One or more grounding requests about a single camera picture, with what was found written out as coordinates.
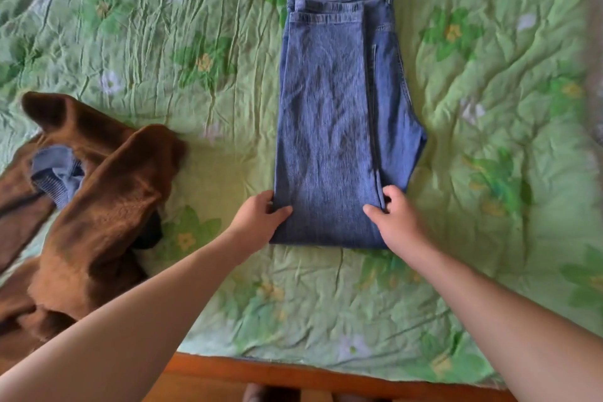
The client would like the person's right hand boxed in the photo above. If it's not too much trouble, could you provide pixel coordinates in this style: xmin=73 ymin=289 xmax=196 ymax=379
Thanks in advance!
xmin=362 ymin=185 xmax=427 ymax=259

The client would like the person's left hand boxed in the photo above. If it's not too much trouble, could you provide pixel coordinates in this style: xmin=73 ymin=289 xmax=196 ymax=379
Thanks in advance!
xmin=228 ymin=189 xmax=294 ymax=254

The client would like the brown fleece garment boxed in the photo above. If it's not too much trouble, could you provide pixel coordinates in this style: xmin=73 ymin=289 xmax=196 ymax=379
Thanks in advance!
xmin=0 ymin=91 xmax=188 ymax=360

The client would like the person's left forearm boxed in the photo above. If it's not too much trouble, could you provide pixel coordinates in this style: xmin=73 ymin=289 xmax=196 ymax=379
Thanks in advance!
xmin=0 ymin=234 xmax=255 ymax=402

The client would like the person's right forearm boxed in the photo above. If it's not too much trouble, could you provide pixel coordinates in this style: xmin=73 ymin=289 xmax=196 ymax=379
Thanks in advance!
xmin=398 ymin=239 xmax=603 ymax=402

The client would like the green floral bedsheet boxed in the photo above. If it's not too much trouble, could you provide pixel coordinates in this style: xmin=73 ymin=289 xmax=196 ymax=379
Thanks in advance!
xmin=0 ymin=0 xmax=603 ymax=386

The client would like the wooden bed frame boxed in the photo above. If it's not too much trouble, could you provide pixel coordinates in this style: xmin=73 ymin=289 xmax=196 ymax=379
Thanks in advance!
xmin=141 ymin=352 xmax=519 ymax=402

